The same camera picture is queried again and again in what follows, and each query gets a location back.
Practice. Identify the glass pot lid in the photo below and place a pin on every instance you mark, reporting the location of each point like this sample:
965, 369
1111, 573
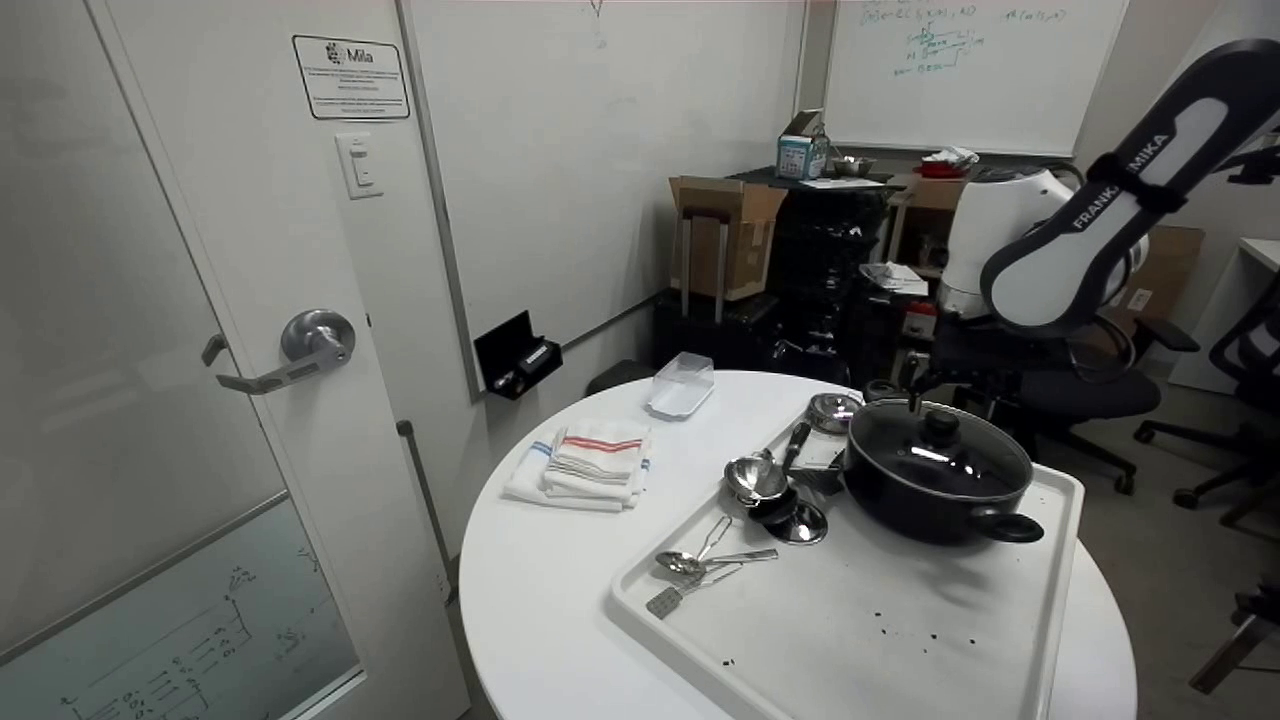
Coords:
941, 450

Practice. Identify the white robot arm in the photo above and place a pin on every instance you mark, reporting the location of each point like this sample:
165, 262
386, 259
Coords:
1214, 118

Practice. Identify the black cooking pot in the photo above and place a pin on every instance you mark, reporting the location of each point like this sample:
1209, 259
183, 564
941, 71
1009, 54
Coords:
938, 518

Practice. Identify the clear plastic container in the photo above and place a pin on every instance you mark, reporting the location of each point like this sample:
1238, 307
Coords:
680, 385

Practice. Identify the white folded towel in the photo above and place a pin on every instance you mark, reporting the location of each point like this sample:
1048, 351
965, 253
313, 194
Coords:
589, 467

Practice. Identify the black marker tray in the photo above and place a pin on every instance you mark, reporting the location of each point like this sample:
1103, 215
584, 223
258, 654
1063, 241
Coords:
513, 359

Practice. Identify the round white table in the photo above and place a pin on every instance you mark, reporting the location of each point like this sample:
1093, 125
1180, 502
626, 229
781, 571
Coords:
534, 584

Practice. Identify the cardboard box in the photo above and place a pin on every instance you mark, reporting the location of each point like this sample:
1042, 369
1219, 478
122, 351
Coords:
721, 239

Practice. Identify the steel ladle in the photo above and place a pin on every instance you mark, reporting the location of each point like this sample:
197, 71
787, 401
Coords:
766, 478

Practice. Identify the steel measuring cup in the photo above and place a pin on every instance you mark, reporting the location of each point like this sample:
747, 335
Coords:
834, 410

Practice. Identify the metal spoon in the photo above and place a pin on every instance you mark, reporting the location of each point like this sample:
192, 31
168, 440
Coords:
691, 564

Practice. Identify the white plastic tray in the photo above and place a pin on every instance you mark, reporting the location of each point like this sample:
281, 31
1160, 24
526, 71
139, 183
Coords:
857, 624

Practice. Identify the door sign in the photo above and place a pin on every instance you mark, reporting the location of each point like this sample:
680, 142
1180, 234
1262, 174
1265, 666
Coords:
349, 77

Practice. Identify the grey office chair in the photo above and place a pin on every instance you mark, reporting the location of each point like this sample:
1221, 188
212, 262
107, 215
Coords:
1038, 382

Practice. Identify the door lever handle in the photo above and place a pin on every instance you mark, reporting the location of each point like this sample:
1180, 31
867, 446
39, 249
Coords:
313, 342

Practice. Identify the light switch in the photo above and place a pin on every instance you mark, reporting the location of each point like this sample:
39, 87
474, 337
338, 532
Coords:
362, 168

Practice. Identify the wall whiteboard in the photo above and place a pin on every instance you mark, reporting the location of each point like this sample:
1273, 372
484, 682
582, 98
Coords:
965, 72

